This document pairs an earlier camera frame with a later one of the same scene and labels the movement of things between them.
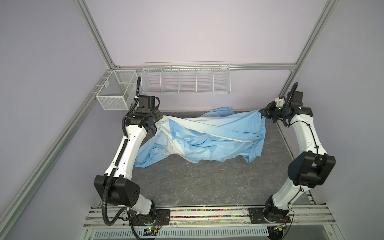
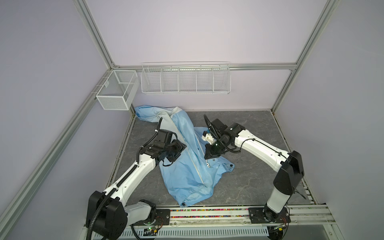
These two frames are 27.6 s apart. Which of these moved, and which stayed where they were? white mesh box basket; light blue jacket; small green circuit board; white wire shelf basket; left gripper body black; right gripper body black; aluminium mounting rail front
Moved: right gripper body black; left gripper body black; light blue jacket
Stayed: white wire shelf basket; aluminium mounting rail front; white mesh box basket; small green circuit board
